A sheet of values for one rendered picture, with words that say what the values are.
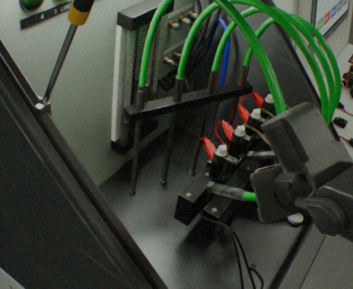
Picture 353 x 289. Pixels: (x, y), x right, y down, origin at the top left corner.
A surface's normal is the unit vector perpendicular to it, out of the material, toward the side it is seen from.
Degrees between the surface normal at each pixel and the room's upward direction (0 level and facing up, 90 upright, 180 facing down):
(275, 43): 90
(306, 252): 0
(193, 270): 0
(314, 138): 40
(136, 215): 0
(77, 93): 90
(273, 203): 45
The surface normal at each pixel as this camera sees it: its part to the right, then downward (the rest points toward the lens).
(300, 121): 0.15, -0.14
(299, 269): 0.13, -0.74
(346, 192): -0.41, -0.87
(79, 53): 0.83, 0.45
